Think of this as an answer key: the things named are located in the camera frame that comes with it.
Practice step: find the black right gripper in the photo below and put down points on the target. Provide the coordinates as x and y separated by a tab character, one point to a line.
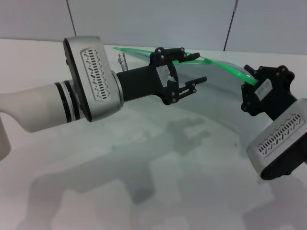
275	93

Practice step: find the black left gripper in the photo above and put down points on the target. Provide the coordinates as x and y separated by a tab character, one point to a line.
141	83

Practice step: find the clear green-zip document bag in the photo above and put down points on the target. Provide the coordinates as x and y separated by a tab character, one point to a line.
211	79

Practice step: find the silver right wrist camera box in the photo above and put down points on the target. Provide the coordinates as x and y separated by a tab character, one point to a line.
280	139

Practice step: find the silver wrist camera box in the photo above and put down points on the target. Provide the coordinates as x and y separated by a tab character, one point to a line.
280	139
96	76

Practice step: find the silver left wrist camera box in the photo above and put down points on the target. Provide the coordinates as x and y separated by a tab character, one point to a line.
96	76

